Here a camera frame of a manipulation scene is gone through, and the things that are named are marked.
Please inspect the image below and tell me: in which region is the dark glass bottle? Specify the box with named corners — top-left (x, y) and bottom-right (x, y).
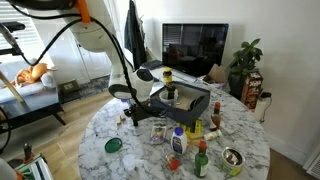
top-left (166, 83), bottom-right (177, 100)

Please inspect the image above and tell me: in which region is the grey sofa bench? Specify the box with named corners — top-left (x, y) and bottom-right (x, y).
top-left (0, 57), bottom-right (67, 134)

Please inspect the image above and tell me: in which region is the red black hand tool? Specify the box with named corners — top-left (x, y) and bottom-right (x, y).
top-left (22, 142), bottom-right (35, 164)

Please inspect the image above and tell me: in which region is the dark blue book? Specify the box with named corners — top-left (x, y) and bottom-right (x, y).
top-left (141, 59), bottom-right (163, 71)

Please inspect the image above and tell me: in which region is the yellow flat box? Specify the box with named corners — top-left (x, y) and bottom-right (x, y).
top-left (175, 119), bottom-right (204, 139)

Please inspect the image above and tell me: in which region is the wooden slanted stick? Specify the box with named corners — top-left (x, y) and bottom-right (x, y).
top-left (0, 70), bottom-right (27, 105)

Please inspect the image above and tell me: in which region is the dark grey cardboard box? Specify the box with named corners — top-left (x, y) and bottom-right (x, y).
top-left (149, 80), bottom-right (212, 127)

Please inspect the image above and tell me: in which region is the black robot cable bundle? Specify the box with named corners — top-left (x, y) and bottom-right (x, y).
top-left (0, 0), bottom-right (169, 155)

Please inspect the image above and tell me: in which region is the black flat screen monitor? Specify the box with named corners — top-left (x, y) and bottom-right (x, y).
top-left (161, 22), bottom-right (230, 78)

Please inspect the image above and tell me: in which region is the green potted plant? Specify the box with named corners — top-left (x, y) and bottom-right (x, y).
top-left (227, 37), bottom-right (264, 100)

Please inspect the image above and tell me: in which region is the clear snack packet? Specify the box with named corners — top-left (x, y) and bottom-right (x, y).
top-left (148, 124), bottom-right (168, 146)

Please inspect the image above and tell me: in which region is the small white pill bottle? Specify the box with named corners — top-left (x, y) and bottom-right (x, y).
top-left (203, 129), bottom-right (223, 141)

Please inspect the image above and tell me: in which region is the orange plush toy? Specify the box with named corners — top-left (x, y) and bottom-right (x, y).
top-left (10, 62), bottom-right (58, 88)

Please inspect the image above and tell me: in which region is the white floor vent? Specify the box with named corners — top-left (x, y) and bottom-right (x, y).
top-left (302, 143), bottom-right (320, 180)

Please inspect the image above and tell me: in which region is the black camera stand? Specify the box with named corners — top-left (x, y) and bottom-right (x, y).
top-left (0, 21), bottom-right (27, 57)

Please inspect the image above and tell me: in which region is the open green tin can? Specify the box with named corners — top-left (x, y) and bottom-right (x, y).
top-left (219, 146), bottom-right (246, 177)

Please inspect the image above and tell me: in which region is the green glass bottle red cap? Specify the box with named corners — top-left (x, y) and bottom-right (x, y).
top-left (194, 140), bottom-right (210, 179)

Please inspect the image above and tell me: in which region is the white glue bottle blue cap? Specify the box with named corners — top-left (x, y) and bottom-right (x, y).
top-left (170, 126), bottom-right (188, 156)

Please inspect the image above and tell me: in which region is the green round plastic lid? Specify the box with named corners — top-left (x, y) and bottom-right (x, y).
top-left (104, 137), bottom-right (123, 154)

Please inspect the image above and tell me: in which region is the small red capped bottle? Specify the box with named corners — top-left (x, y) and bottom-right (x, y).
top-left (165, 152), bottom-right (181, 171)

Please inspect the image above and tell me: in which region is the dark hanging jacket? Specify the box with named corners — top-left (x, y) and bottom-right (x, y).
top-left (123, 0), bottom-right (148, 71)

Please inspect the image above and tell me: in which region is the yellow lidded jar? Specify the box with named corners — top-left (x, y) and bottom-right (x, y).
top-left (162, 67), bottom-right (173, 85)

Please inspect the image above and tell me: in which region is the brown sauce bottle red cap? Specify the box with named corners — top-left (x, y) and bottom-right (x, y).
top-left (209, 101), bottom-right (222, 132)

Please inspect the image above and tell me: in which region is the green white striped box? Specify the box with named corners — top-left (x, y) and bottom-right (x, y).
top-left (14, 155), bottom-right (54, 180)

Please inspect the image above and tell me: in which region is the grey floor rug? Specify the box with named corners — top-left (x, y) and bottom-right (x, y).
top-left (59, 74), bottom-right (113, 103)

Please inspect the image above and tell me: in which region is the clear plastic cup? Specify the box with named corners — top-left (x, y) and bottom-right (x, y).
top-left (122, 154), bottom-right (137, 173)

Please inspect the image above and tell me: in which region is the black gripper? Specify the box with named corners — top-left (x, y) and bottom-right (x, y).
top-left (123, 100), bottom-right (158, 125)

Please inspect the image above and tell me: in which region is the white cup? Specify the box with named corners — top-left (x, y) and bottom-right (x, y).
top-left (158, 89), bottom-right (179, 107)

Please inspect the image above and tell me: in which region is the brown cardboard floor box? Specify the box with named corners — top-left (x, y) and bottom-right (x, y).
top-left (57, 79), bottom-right (81, 96)

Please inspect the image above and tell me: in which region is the orange brown game box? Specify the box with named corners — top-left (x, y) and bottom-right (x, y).
top-left (240, 70), bottom-right (264, 113)

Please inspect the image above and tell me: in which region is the black round bowl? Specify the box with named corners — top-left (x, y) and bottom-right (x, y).
top-left (188, 95), bottom-right (207, 112)

